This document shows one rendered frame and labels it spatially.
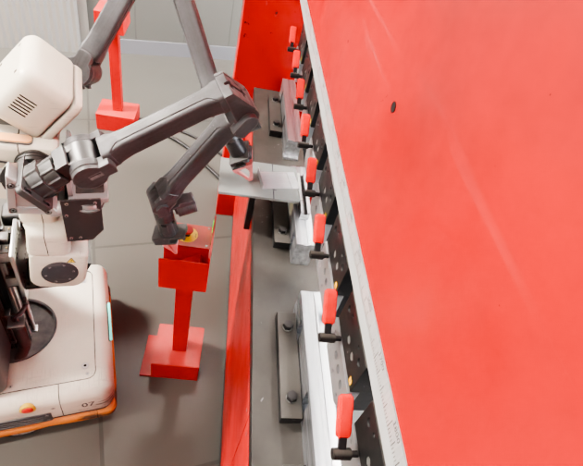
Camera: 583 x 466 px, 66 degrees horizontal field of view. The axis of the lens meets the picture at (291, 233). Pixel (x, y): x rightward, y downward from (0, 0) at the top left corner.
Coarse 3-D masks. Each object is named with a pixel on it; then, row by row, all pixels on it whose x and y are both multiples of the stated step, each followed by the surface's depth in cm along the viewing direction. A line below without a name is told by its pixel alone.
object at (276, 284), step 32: (256, 96) 212; (256, 160) 178; (288, 160) 182; (256, 224) 153; (256, 256) 143; (288, 256) 146; (256, 288) 134; (288, 288) 137; (256, 320) 127; (256, 352) 120; (256, 384) 114; (256, 416) 108; (256, 448) 103; (288, 448) 104
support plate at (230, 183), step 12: (228, 168) 150; (264, 168) 155; (276, 168) 156; (288, 168) 158; (228, 180) 146; (240, 180) 148; (252, 180) 149; (228, 192) 142; (240, 192) 143; (252, 192) 145; (264, 192) 146; (276, 192) 147; (288, 192) 149
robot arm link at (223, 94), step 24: (192, 96) 101; (216, 96) 100; (240, 96) 102; (144, 120) 101; (168, 120) 100; (192, 120) 103; (120, 144) 100; (144, 144) 103; (72, 168) 99; (96, 168) 100
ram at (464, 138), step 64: (320, 0) 138; (384, 0) 81; (448, 0) 57; (512, 0) 44; (576, 0) 36; (320, 64) 128; (384, 64) 77; (448, 64) 55; (512, 64) 43; (576, 64) 35; (384, 128) 74; (448, 128) 54; (512, 128) 42; (576, 128) 35; (384, 192) 71; (448, 192) 52; (512, 192) 41; (576, 192) 34; (384, 256) 68; (448, 256) 51; (512, 256) 40; (576, 256) 33; (384, 320) 66; (448, 320) 49; (512, 320) 39; (576, 320) 33; (448, 384) 48; (512, 384) 38; (576, 384) 32; (384, 448) 61; (448, 448) 47; (512, 448) 38; (576, 448) 32
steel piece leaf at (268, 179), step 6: (258, 168) 151; (258, 174) 151; (264, 174) 152; (270, 174) 153; (276, 174) 154; (282, 174) 154; (264, 180) 150; (270, 180) 151; (276, 180) 151; (282, 180) 152; (288, 180) 153; (264, 186) 148; (270, 186) 149; (276, 186) 149; (282, 186) 150; (288, 186) 151
